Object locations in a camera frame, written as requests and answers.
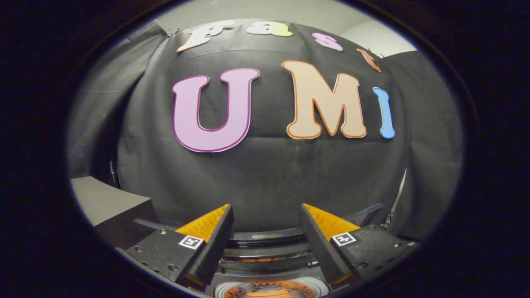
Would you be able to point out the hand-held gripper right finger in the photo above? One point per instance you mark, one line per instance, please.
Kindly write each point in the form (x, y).
(319, 244)

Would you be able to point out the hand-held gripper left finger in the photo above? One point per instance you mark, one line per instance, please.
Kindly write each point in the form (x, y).
(215, 240)

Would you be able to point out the grey washing machine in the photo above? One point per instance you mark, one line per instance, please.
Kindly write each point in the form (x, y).
(269, 273)

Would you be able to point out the metal backdrop stand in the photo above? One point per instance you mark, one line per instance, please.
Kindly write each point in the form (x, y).
(401, 186)

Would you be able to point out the grey cabinet with dark top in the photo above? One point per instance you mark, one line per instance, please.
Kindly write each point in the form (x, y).
(103, 198)

